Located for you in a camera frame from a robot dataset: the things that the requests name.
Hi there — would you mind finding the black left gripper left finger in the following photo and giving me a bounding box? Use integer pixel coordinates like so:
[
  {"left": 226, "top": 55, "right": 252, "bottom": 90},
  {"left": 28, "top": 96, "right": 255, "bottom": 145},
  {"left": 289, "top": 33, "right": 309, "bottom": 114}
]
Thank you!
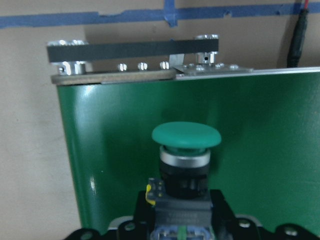
[{"left": 65, "top": 191, "right": 155, "bottom": 240}]

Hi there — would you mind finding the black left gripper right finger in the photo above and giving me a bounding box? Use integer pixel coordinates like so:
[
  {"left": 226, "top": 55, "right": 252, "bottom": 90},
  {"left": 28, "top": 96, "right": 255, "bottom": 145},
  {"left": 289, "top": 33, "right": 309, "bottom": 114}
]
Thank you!
[{"left": 209, "top": 189, "right": 320, "bottom": 240}]

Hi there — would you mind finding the green conveyor belt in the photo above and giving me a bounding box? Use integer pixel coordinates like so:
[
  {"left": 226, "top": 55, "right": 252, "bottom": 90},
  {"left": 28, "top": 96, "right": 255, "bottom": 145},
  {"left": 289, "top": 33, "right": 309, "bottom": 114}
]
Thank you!
[{"left": 47, "top": 35, "right": 320, "bottom": 240}]

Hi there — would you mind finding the red black motor cable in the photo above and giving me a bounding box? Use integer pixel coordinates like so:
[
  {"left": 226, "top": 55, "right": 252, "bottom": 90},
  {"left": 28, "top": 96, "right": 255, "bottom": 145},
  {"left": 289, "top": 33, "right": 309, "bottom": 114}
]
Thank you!
[{"left": 286, "top": 0, "right": 311, "bottom": 68}]

